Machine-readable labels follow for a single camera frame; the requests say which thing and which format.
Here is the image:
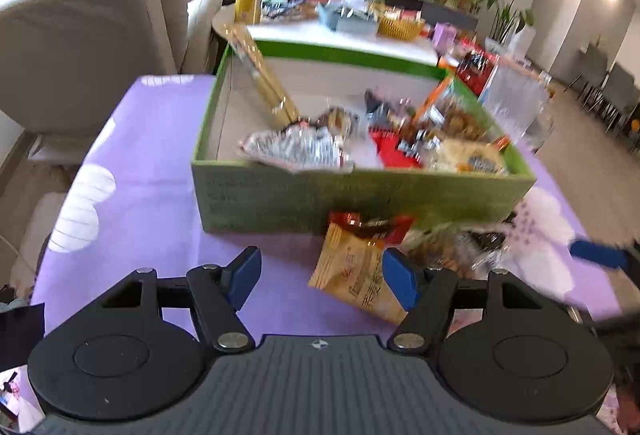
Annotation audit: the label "red candy wrapper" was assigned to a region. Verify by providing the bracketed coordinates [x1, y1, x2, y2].
[329, 212, 414, 245]

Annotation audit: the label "tan orange snack packet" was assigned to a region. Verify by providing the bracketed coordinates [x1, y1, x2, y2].
[307, 216, 410, 325]

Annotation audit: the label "clear bag brown nuts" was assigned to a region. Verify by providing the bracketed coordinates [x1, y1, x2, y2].
[400, 224, 508, 280]

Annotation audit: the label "red chip snack bag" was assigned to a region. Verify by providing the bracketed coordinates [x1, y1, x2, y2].
[368, 128, 422, 169]

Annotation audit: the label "white nougat cracker packet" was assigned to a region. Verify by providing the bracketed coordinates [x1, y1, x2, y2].
[420, 137, 508, 175]

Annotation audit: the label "silver black foil packet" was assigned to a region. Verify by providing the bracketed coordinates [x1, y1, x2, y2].
[239, 124, 355, 173]

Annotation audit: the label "orange label nut bag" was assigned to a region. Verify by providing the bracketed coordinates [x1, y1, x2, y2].
[411, 76, 511, 151]

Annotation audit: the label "long tan stick packet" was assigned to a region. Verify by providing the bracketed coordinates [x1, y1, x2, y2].
[224, 24, 300, 129]

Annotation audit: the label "green cardboard box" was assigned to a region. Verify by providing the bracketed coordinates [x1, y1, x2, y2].
[192, 41, 536, 233]

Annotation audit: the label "grey dining chair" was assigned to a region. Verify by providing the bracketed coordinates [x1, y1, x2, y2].
[567, 43, 639, 136]

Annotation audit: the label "clear glass mug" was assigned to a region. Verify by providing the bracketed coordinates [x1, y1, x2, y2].
[480, 57, 553, 154]

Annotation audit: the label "tall leafy floor plant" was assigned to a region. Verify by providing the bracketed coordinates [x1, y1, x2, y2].
[480, 0, 535, 44]

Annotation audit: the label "pink small box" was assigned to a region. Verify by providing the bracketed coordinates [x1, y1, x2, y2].
[432, 22, 458, 55]

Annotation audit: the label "yellow woven basket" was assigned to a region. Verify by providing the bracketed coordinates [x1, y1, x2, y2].
[378, 16, 425, 42]

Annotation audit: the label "round white coffee table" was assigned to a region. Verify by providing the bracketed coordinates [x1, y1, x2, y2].
[211, 4, 442, 66]

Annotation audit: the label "blue grey storage tray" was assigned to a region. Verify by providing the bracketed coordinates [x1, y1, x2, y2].
[316, 0, 378, 36]

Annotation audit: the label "yellow tin can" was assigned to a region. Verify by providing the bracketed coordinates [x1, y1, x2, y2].
[234, 0, 262, 26]

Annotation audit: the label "beige sofa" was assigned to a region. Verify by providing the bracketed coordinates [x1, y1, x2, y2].
[1, 0, 222, 136]

